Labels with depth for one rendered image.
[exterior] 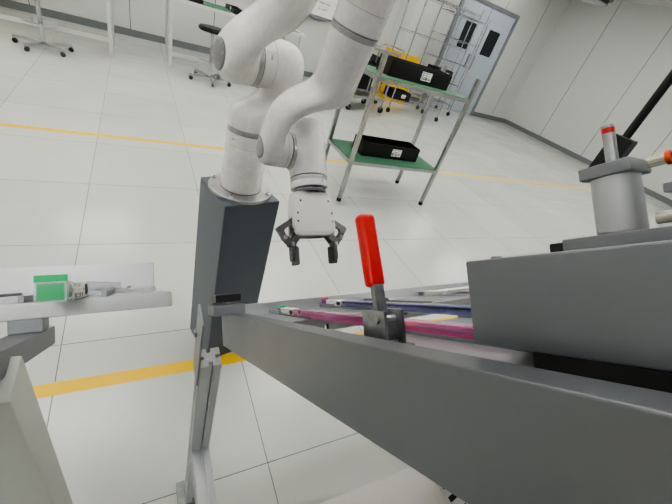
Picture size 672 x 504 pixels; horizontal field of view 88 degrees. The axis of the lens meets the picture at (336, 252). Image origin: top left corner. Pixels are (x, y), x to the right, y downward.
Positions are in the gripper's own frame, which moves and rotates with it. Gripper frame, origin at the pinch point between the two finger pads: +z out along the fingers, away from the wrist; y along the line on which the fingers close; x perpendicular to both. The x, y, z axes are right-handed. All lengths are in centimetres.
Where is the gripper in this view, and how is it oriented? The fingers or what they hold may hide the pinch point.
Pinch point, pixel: (314, 260)
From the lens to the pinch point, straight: 78.1
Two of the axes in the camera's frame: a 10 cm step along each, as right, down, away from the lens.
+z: 0.8, 9.9, -0.8
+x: 4.8, -1.0, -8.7
